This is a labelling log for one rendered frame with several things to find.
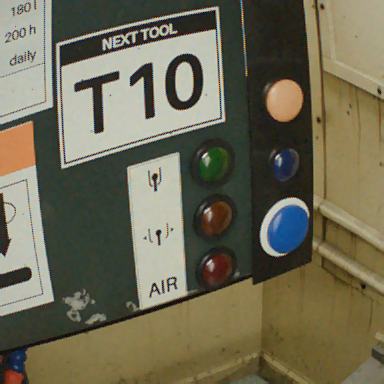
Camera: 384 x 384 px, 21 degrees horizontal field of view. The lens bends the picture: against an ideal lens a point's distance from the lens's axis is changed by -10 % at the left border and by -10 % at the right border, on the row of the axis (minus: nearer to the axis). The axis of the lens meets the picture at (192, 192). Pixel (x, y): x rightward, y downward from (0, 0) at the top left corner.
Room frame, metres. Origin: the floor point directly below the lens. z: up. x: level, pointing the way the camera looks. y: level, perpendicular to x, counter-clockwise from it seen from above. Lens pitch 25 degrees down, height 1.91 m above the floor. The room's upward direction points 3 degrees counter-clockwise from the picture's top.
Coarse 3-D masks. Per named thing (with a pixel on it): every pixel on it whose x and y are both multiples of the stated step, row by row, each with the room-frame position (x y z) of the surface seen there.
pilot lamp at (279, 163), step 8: (280, 152) 0.56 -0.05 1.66; (288, 152) 0.56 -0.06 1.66; (296, 152) 0.57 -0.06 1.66; (280, 160) 0.56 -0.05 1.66; (288, 160) 0.56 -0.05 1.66; (296, 160) 0.56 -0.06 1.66; (280, 168) 0.56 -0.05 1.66; (288, 168) 0.56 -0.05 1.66; (296, 168) 0.56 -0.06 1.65; (280, 176) 0.56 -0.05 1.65; (288, 176) 0.56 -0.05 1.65
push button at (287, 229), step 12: (276, 216) 0.56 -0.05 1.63; (288, 216) 0.56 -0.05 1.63; (300, 216) 0.56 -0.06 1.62; (276, 228) 0.55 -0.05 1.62; (288, 228) 0.56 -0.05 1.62; (300, 228) 0.56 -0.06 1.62; (276, 240) 0.55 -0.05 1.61; (288, 240) 0.56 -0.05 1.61; (300, 240) 0.56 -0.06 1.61; (288, 252) 0.56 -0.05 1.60
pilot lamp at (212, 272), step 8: (216, 256) 0.54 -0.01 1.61; (224, 256) 0.54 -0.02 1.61; (208, 264) 0.53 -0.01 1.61; (216, 264) 0.53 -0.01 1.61; (224, 264) 0.54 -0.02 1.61; (232, 264) 0.54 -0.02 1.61; (208, 272) 0.53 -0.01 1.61; (216, 272) 0.53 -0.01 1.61; (224, 272) 0.54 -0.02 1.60; (208, 280) 0.53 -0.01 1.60; (216, 280) 0.53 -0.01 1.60; (224, 280) 0.54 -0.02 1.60
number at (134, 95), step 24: (168, 48) 0.53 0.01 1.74; (192, 48) 0.54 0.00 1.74; (120, 72) 0.51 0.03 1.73; (144, 72) 0.52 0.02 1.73; (168, 72) 0.53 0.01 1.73; (192, 72) 0.53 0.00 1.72; (144, 96) 0.52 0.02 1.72; (168, 96) 0.53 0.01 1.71; (192, 96) 0.53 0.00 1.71; (144, 120) 0.52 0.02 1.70; (168, 120) 0.53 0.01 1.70
